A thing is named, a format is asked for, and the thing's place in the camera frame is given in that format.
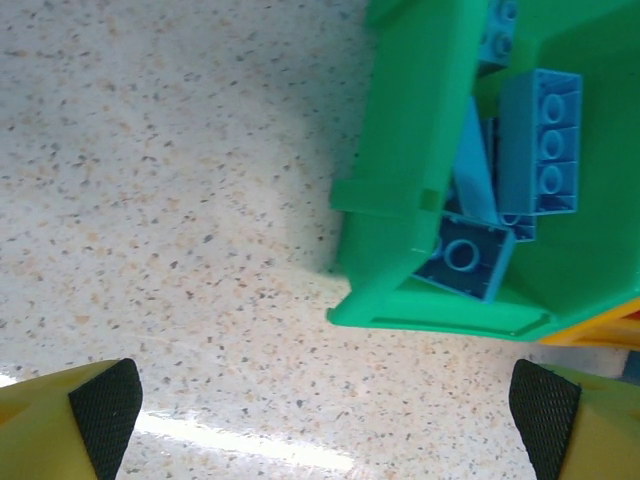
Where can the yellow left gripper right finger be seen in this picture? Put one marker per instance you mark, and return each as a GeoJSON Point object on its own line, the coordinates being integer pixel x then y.
{"type": "Point", "coordinates": [600, 435]}

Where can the blue lego brick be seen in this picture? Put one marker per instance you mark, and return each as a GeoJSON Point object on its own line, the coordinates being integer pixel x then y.
{"type": "Point", "coordinates": [492, 260]}
{"type": "Point", "coordinates": [500, 30]}
{"type": "Point", "coordinates": [632, 362]}
{"type": "Point", "coordinates": [475, 175]}
{"type": "Point", "coordinates": [520, 145]}
{"type": "Point", "coordinates": [522, 230]}

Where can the yellow plastic bin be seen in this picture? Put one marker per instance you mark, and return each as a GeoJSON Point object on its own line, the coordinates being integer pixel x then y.
{"type": "Point", "coordinates": [600, 330]}

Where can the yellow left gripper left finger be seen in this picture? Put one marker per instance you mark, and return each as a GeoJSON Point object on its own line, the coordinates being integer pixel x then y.
{"type": "Point", "coordinates": [40, 435]}

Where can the green plastic bin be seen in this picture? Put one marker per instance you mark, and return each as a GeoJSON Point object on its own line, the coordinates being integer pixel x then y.
{"type": "Point", "coordinates": [415, 100]}

